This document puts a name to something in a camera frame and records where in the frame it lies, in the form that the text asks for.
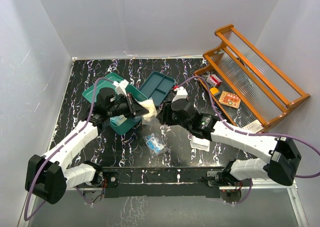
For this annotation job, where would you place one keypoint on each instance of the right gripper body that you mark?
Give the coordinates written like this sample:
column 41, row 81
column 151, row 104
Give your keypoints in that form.
column 176, row 120

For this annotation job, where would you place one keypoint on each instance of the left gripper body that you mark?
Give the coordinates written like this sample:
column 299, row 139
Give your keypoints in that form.
column 120, row 107

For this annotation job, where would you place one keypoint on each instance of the beige bandage bag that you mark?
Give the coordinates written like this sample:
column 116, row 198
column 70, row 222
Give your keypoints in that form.
column 149, row 118

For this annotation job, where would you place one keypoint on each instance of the blue wet wipes pack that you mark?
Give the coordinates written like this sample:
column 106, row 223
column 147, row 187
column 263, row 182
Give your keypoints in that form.
column 118, row 120

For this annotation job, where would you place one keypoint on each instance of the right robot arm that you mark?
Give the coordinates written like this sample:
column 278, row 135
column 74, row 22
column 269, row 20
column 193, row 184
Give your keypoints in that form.
column 277, row 158

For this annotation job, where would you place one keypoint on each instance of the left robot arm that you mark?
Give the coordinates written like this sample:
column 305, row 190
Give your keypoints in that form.
column 48, row 176

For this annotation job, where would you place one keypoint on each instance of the green medicine box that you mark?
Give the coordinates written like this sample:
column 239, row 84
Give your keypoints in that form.
column 102, row 122

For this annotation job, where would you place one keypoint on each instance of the blue mask clear bag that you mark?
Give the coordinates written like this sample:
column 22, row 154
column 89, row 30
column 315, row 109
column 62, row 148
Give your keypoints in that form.
column 155, row 145

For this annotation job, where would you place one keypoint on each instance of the dark teal divider tray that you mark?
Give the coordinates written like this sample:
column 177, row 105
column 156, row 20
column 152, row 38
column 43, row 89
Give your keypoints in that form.
column 157, row 86

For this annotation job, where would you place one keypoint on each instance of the white gauze pack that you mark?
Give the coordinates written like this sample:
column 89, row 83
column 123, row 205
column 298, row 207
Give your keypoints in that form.
column 200, row 144

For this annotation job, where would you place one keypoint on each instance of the yellow small block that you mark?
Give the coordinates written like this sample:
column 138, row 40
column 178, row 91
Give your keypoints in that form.
column 214, row 91

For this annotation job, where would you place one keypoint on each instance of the red white small box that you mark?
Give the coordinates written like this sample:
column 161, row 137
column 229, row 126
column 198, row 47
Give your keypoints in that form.
column 214, row 80

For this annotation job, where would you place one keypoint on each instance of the orange patterned card pack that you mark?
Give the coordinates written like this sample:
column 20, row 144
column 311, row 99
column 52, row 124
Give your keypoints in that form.
column 229, row 99

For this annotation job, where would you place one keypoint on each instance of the orange wooden shelf rack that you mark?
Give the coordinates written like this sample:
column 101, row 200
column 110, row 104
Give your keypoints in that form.
column 266, row 93

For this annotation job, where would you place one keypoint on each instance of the white label box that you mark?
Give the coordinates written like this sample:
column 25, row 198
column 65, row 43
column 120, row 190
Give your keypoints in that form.
column 254, row 127

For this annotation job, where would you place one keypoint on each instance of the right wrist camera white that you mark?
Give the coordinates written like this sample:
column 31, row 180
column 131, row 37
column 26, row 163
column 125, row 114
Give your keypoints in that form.
column 180, row 93

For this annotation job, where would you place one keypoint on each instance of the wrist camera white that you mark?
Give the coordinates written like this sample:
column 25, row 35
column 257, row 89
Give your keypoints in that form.
column 180, row 93
column 120, row 87

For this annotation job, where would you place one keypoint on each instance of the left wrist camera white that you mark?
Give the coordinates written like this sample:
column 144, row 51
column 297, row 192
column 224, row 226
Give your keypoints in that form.
column 120, row 87

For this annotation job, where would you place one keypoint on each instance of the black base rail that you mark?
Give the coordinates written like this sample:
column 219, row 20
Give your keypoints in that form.
column 116, row 182

